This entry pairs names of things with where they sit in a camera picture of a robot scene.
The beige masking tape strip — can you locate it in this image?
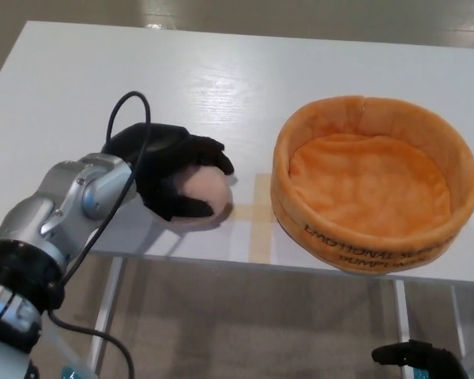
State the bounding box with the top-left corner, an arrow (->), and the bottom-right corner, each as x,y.
231,203 -> 280,221
249,173 -> 276,264

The pink round plush toy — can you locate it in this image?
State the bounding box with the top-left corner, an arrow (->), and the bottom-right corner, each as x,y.
168,166 -> 235,229

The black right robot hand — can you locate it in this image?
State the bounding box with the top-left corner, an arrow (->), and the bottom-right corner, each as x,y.
371,340 -> 469,379

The white table leg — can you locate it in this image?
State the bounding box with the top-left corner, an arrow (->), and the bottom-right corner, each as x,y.
394,278 -> 415,345
87,256 -> 124,369
451,282 -> 472,349

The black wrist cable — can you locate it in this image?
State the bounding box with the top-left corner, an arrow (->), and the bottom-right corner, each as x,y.
48,91 -> 152,379

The orange plush round basket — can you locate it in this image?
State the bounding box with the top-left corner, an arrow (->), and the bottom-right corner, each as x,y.
273,94 -> 474,275

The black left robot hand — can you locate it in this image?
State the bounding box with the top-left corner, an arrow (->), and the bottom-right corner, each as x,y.
100,122 -> 235,223

